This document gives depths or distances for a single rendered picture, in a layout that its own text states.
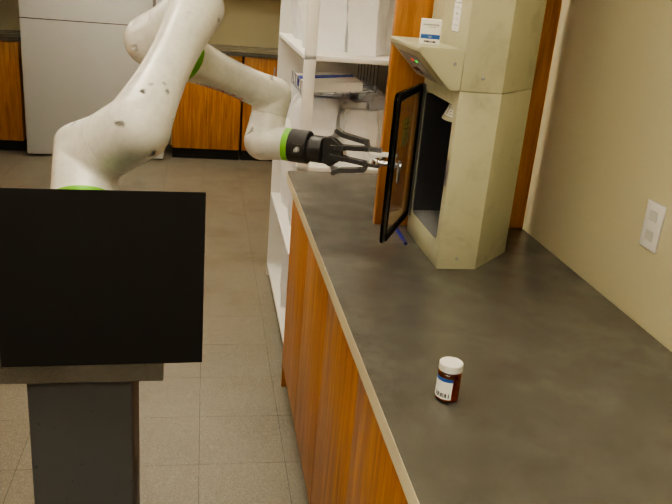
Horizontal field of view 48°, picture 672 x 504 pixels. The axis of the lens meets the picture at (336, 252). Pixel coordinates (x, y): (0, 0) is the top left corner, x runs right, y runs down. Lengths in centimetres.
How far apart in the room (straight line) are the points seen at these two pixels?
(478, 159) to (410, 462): 96
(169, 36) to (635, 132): 114
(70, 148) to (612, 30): 139
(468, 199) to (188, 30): 82
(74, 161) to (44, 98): 535
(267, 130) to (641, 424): 122
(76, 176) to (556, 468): 102
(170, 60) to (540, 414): 99
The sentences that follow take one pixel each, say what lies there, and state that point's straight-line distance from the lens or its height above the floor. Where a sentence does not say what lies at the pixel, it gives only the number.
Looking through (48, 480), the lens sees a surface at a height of 64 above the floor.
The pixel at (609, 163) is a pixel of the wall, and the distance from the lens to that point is 211.
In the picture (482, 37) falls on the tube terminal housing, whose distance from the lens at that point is 192.
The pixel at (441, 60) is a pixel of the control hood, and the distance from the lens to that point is 190.
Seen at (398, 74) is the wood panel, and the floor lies 140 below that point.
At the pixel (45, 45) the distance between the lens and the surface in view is 684.
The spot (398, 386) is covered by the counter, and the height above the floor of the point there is 94.
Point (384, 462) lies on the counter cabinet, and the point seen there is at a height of 80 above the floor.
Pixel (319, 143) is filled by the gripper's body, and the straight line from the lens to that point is 207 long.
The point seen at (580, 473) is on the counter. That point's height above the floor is 94.
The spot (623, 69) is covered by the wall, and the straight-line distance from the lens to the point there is 210.
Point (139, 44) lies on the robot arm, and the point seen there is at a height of 147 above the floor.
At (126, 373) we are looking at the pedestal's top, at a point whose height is 92.
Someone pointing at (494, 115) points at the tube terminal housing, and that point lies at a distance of 196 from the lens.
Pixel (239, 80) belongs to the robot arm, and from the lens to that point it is 204.
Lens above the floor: 165
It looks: 20 degrees down
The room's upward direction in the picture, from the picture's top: 5 degrees clockwise
